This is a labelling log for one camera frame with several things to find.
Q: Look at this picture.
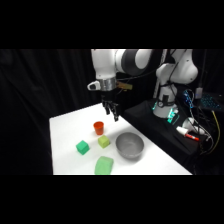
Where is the yellow-green foam cube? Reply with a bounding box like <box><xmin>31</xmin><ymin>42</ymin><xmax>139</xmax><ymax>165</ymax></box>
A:
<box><xmin>97</xmin><ymin>134</ymin><xmax>111</xmax><ymax>150</ymax></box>

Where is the black curtain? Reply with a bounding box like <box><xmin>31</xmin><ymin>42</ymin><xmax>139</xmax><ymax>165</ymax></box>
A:
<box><xmin>0</xmin><ymin>49</ymin><xmax>224</xmax><ymax>176</ymax></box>

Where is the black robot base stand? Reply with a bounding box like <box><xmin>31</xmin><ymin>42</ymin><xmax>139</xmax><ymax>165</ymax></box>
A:
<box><xmin>121</xmin><ymin>98</ymin><xmax>214</xmax><ymax>176</ymax></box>

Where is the green foam triangle block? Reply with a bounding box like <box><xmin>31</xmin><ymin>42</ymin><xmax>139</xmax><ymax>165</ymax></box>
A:
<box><xmin>93</xmin><ymin>155</ymin><xmax>115</xmax><ymax>176</ymax></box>

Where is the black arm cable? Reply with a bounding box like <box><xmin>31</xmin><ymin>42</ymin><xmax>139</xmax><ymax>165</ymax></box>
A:
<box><xmin>116</xmin><ymin>49</ymin><xmax>188</xmax><ymax>104</ymax></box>

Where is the yellow cable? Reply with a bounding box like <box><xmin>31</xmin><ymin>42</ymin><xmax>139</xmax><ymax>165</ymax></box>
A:
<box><xmin>211</xmin><ymin>109</ymin><xmax>222</xmax><ymax>151</ymax></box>

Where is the blue lit keyboard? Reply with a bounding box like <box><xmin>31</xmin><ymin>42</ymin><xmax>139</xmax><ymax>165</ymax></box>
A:
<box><xmin>199</xmin><ymin>93</ymin><xmax>224</xmax><ymax>112</ymax></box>

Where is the green foam cube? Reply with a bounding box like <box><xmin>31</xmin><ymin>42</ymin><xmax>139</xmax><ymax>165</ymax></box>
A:
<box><xmin>75</xmin><ymin>139</ymin><xmax>91</xmax><ymax>156</ymax></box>

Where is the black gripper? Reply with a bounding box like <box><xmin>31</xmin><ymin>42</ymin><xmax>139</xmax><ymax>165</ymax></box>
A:
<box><xmin>100</xmin><ymin>88</ymin><xmax>120</xmax><ymax>123</ymax></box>

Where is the grey metal bowl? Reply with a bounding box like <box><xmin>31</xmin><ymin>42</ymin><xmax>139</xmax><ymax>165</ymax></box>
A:
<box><xmin>115</xmin><ymin>131</ymin><xmax>146</xmax><ymax>160</ymax></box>

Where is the orange plastic cup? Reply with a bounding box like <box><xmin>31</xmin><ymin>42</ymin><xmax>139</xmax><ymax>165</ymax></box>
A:
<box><xmin>92</xmin><ymin>121</ymin><xmax>105</xmax><ymax>136</ymax></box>

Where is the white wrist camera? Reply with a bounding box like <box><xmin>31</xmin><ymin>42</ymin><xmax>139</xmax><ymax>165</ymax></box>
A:
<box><xmin>86</xmin><ymin>80</ymin><xmax>102</xmax><ymax>92</ymax></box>

